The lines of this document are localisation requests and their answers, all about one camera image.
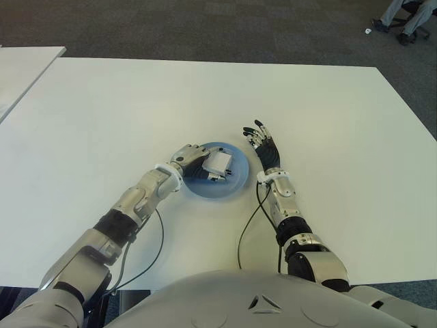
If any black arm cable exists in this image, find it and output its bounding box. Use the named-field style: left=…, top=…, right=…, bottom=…
left=238, top=182, right=287, bottom=274
left=109, top=208, right=166, bottom=298

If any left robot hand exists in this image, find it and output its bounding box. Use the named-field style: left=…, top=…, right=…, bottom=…
left=169, top=143, right=227, bottom=182

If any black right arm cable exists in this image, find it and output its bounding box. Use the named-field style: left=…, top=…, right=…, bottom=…
left=238, top=182, right=287, bottom=274

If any dark stand under table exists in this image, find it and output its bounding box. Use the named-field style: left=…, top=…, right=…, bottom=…
left=81, top=289, right=152, bottom=328

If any white side table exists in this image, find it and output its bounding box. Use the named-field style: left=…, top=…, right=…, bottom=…
left=0, top=46, right=66, bottom=124

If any black office chair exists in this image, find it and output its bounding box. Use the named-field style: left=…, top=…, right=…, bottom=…
left=389, top=0, right=432, bottom=40

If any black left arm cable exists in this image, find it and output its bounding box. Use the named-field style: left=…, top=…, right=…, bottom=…
left=109, top=208, right=166, bottom=298

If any seated person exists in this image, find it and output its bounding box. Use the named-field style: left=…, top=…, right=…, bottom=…
left=373, top=0, right=437, bottom=45

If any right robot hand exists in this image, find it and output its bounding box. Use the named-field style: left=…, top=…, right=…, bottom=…
left=242, top=119, right=281, bottom=172

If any blue plate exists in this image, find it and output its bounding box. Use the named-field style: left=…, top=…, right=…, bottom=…
left=182, top=141, right=250, bottom=202

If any white charger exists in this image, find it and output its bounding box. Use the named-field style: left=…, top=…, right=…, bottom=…
left=201, top=151, right=234, bottom=177

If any grey robot torso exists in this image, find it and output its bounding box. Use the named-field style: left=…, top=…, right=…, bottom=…
left=105, top=269, right=421, bottom=328

